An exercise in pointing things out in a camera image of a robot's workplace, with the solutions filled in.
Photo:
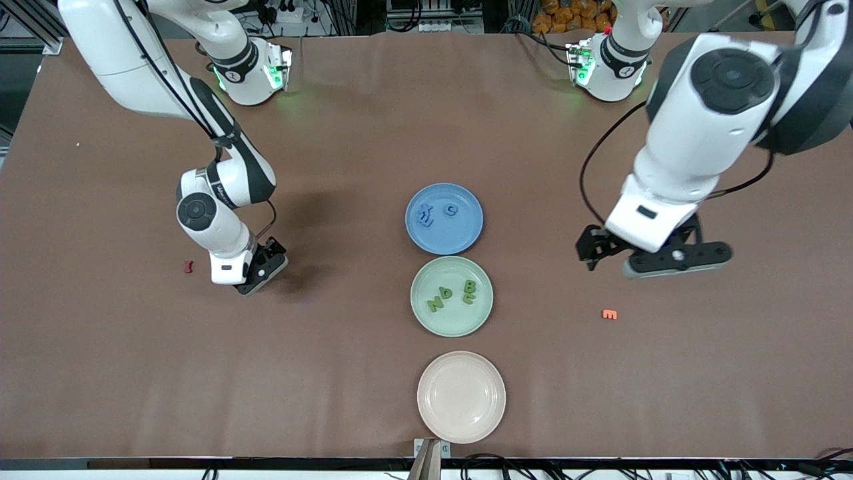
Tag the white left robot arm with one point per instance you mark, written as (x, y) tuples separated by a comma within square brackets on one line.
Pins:
[(700, 133)]

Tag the blue plate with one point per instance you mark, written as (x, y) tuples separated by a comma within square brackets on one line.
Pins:
[(440, 236)]

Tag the blue letter E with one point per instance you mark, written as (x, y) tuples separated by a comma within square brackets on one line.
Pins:
[(423, 221)]

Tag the brown table cover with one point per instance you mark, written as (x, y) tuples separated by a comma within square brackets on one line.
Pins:
[(333, 373)]

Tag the green plate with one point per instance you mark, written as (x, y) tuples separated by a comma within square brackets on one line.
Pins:
[(446, 320)]

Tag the blue letter X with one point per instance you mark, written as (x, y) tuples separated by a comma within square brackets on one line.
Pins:
[(428, 209)]

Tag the blue letter G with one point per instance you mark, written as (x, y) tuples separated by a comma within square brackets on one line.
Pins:
[(446, 210)]

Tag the beige plate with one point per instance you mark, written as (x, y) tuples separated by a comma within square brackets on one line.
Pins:
[(461, 400)]

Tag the orange packaged goods pile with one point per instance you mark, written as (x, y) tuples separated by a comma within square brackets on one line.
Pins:
[(566, 16)]

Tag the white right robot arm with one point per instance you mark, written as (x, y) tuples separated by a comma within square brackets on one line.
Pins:
[(106, 46)]

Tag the black table edge rail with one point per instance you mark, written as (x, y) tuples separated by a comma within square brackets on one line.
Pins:
[(200, 463)]

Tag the green letter N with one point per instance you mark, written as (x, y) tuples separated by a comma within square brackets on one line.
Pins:
[(435, 304)]

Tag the metal table clamp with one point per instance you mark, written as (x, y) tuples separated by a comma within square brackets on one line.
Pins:
[(426, 460)]

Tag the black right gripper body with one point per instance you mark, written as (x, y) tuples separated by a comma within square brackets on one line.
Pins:
[(267, 258)]

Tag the aluminium frame profile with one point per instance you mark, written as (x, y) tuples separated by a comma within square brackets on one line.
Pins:
[(50, 46)]

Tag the white power strip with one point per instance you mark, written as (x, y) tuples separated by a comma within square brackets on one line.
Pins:
[(290, 14), (453, 26)]

